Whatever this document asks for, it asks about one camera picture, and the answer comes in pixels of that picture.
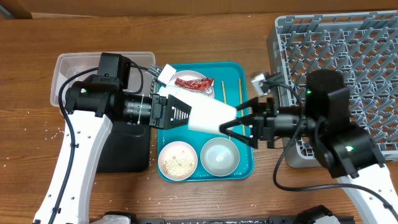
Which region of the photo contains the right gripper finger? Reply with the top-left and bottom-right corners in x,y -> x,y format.
219,115 -> 259,149
236,96 -> 259,114

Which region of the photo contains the white paper cup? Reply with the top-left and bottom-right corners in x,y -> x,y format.
188,93 -> 237,135

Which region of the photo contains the red snack wrapper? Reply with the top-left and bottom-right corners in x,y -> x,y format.
174,78 -> 214,95

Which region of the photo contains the small white plate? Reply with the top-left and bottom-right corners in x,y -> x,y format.
158,141 -> 198,181

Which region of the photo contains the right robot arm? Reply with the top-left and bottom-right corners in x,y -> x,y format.
219,69 -> 397,223

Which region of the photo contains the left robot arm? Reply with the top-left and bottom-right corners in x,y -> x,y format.
33,52 -> 191,223

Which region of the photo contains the grey dishwasher rack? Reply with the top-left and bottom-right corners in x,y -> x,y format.
267,11 -> 397,162

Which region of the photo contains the right wooden chopstick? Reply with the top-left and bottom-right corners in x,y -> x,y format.
238,78 -> 246,136

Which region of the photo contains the wooden chopstick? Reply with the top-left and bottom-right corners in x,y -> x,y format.
238,78 -> 246,136
221,81 -> 231,140

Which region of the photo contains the teal plastic tray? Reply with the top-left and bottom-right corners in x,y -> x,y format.
157,62 -> 254,182

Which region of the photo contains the grey bowl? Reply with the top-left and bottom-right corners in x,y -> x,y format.
200,138 -> 240,177

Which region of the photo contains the left wooden chopstick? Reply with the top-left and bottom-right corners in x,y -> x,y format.
221,81 -> 231,140

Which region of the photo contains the large white plate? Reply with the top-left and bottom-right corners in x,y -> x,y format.
158,70 -> 215,100

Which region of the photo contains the black rectangular tray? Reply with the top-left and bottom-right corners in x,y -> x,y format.
97,121 -> 150,172

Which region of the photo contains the clear plastic bin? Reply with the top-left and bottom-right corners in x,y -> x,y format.
50,52 -> 155,107

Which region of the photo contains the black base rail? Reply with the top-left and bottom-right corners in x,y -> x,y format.
102,205 -> 355,224

